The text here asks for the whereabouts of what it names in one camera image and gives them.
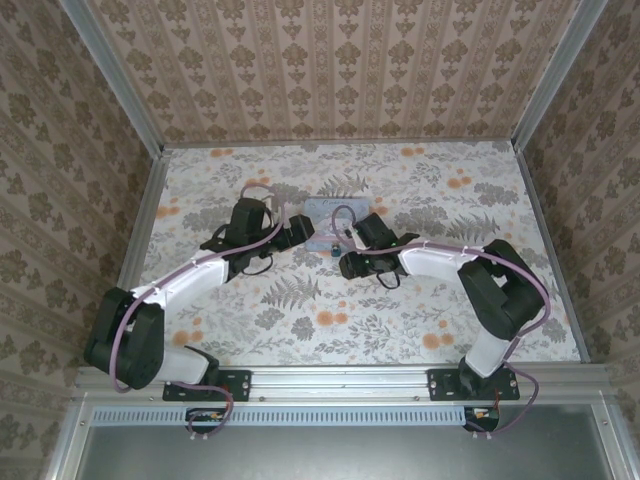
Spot pastel blue cartoon box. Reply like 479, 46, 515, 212
302, 196, 374, 254

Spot grey metal panel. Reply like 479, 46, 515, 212
74, 404, 617, 480

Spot black connector box orange plugs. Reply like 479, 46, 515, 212
462, 404, 502, 434
185, 406, 227, 434

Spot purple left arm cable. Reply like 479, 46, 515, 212
112, 183, 294, 444

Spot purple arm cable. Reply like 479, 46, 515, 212
112, 183, 294, 444
332, 203, 547, 441

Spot thin black left gripper cable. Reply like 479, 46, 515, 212
238, 248, 275, 277

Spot aluminium table side rail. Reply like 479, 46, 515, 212
94, 149, 172, 367
514, 147, 597, 365

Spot aluminium mounting rail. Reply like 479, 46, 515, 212
74, 364, 619, 402

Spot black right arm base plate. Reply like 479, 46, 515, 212
427, 368, 521, 403

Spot grey slotted cable duct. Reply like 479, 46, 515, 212
91, 404, 501, 424

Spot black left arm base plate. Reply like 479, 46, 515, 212
162, 368, 252, 403

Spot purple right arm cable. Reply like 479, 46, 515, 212
332, 203, 547, 441

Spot aluminium frame post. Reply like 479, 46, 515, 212
513, 0, 611, 152
59, 0, 167, 155

